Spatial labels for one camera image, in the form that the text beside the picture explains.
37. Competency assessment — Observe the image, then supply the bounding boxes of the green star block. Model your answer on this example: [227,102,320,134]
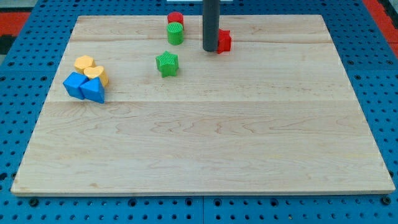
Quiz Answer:
[155,51,179,78]

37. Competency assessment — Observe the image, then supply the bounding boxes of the green cylinder block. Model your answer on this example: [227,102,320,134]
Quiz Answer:
[167,22,184,45]

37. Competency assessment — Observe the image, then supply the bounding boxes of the yellow heart block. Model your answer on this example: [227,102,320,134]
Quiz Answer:
[83,66,109,86]

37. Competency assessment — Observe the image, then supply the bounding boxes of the red cylinder block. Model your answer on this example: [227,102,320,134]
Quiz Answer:
[167,11,184,25]

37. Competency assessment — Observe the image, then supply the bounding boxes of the blue cube block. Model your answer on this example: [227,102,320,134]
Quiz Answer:
[63,72,89,100]

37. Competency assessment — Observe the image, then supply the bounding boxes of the yellow hexagon block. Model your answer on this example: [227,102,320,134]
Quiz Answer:
[74,55,96,74]

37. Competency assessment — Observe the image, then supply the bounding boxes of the red star block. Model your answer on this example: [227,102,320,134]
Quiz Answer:
[217,29,232,54]

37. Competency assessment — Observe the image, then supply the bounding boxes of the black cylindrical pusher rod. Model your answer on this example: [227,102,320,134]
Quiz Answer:
[202,0,220,52]

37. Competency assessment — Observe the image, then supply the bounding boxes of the light wooden board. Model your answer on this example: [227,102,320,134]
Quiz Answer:
[11,15,395,197]

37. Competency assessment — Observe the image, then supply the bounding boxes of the blue triangle block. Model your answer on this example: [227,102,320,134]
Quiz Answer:
[80,78,105,104]

